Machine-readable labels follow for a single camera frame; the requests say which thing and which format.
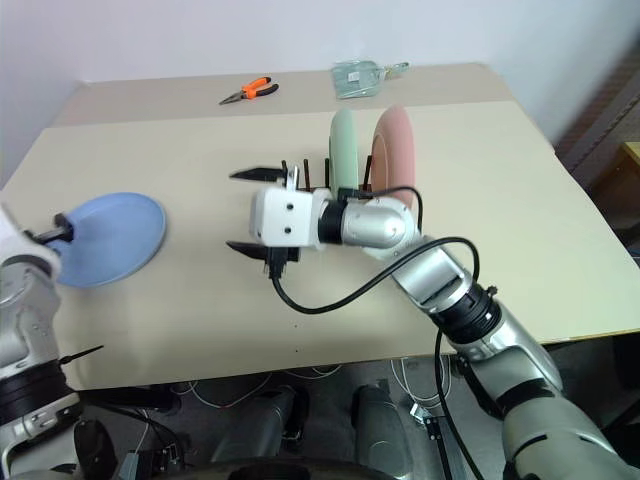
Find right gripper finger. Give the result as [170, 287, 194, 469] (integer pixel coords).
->
[229, 166, 286, 183]
[225, 240, 270, 261]

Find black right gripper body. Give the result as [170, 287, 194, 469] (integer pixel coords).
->
[262, 244, 302, 279]

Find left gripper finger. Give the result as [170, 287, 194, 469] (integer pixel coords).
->
[22, 213, 77, 247]

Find blue plate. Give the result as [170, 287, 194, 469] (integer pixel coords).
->
[51, 192, 168, 290]

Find wooden dish rack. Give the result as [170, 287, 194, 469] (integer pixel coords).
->
[279, 154, 375, 197]

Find green plate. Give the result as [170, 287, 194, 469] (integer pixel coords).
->
[327, 108, 362, 194]

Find clear plastic bag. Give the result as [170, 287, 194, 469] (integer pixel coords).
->
[330, 58, 385, 101]

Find pink plate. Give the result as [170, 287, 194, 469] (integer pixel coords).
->
[369, 104, 418, 212]

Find dark grey robot leg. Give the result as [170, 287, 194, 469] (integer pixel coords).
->
[212, 385, 312, 469]
[351, 383, 426, 471]

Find black bar under table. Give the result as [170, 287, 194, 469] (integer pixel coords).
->
[82, 383, 182, 416]

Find yellow box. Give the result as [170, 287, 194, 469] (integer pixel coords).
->
[621, 141, 640, 177]

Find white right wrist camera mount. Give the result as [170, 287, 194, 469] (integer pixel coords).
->
[249, 186, 332, 250]

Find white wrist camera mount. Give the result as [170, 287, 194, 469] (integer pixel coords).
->
[0, 203, 63, 284]
[249, 186, 332, 250]

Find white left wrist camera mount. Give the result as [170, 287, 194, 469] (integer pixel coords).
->
[0, 203, 63, 284]

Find orange handled pliers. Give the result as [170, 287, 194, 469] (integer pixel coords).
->
[217, 75, 281, 107]

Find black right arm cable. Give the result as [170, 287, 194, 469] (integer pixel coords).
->
[270, 236, 482, 316]

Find black cable tie tail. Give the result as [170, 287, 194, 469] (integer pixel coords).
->
[58, 344, 105, 365]

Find white floor cable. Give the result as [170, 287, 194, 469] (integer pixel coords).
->
[392, 356, 452, 407]
[188, 367, 344, 412]

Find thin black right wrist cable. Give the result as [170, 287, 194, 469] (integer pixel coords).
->
[338, 185, 426, 240]

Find black cable under arm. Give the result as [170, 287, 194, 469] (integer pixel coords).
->
[433, 327, 484, 480]

